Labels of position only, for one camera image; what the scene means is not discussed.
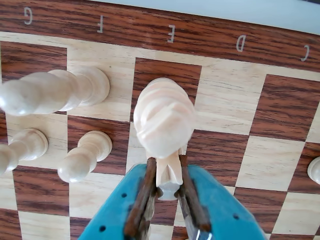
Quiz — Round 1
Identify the light wooden bishop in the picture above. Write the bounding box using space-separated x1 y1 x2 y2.
0 65 111 116

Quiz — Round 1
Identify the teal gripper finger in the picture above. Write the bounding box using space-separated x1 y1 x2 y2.
177 154 268 240
78 157 161 240

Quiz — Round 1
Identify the light wooden king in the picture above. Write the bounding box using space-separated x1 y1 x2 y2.
132 77 196 160

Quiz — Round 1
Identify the light wooden pawn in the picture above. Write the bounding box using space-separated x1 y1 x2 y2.
57 130 113 183
307 155 320 184
0 128 49 176

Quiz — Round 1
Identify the wooden folding chess board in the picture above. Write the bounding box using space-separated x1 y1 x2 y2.
0 0 320 240

